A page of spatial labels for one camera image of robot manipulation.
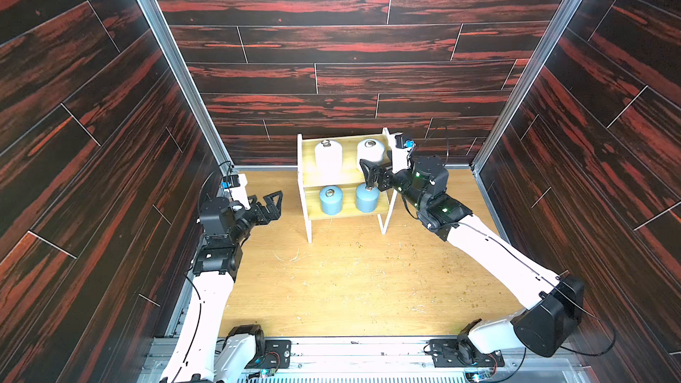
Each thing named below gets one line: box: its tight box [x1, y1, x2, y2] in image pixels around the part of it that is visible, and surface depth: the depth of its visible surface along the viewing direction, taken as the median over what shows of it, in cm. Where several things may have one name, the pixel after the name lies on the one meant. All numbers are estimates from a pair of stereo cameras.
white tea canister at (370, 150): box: [356, 138, 385, 172], surface depth 71 cm
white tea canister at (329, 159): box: [314, 139, 344, 177], surface depth 72 cm
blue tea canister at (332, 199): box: [319, 185, 344, 216], surface depth 83 cm
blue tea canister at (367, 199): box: [356, 183, 380, 213], surface depth 84 cm
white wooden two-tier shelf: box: [297, 127, 398, 243], surface depth 78 cm
